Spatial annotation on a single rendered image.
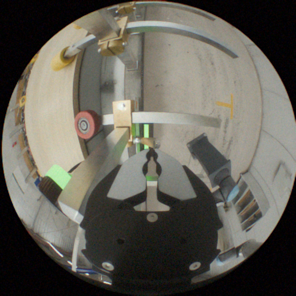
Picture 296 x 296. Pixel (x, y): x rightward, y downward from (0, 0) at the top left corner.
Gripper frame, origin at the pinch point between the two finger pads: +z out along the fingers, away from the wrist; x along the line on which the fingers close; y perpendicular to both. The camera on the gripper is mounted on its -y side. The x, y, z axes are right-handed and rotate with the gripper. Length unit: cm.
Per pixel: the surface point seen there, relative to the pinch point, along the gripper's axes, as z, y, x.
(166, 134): 101, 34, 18
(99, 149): 1.5, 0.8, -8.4
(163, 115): 15.0, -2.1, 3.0
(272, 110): 61, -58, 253
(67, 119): 11.0, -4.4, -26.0
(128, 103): 14.0, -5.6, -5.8
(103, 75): 39, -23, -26
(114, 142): 3.9, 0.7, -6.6
